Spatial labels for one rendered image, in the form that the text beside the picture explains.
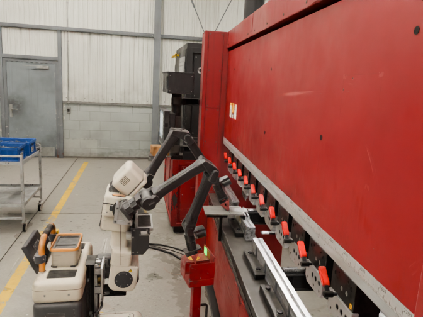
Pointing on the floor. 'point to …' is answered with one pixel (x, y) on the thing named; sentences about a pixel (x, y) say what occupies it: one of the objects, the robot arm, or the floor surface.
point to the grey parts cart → (15, 200)
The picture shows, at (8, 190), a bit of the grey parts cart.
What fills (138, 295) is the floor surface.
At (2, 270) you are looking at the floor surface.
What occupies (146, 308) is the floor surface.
